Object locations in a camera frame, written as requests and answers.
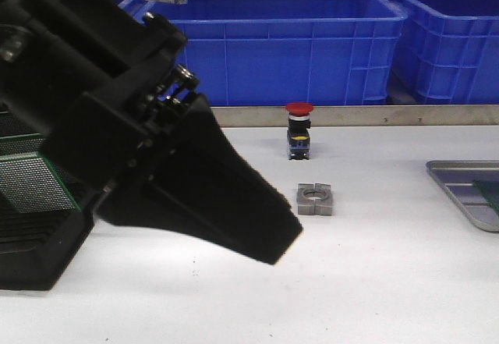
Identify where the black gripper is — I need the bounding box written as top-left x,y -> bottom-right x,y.
1,0 -> 196,208

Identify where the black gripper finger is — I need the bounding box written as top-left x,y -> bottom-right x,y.
95,92 -> 303,264

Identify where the green perforated circuit board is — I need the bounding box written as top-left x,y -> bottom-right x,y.
472,179 -> 499,215

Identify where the front green perforated board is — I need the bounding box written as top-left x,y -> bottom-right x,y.
1,152 -> 80,214

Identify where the black slotted board rack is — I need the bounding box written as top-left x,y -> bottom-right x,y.
1,108 -> 94,290

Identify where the silver metal tray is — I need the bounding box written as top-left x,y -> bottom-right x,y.
426,161 -> 498,232

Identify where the grey metal clamp block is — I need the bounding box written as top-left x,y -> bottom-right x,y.
296,183 -> 334,216

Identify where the red emergency stop button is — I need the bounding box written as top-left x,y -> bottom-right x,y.
285,102 -> 313,160

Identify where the centre blue plastic crate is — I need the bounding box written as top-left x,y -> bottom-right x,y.
120,0 -> 406,106

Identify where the blue plastic crate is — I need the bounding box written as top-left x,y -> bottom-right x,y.
389,0 -> 498,105
120,0 -> 406,106

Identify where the right blue plastic crate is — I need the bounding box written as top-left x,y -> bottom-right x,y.
389,0 -> 498,105

